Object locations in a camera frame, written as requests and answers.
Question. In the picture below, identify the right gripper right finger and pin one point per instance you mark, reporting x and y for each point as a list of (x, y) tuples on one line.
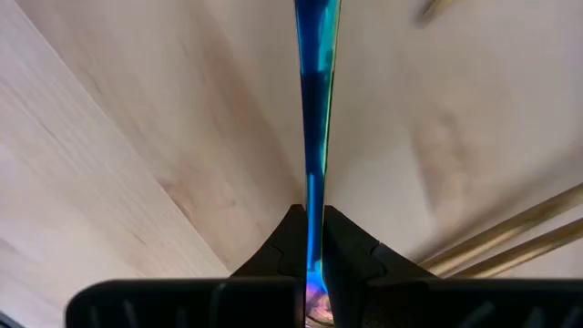
[(410, 305)]

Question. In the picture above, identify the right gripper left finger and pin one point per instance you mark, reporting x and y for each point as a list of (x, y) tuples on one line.
[(205, 305)]

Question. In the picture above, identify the iridescent blue spoon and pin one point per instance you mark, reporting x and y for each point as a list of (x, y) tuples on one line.
[(314, 114)]

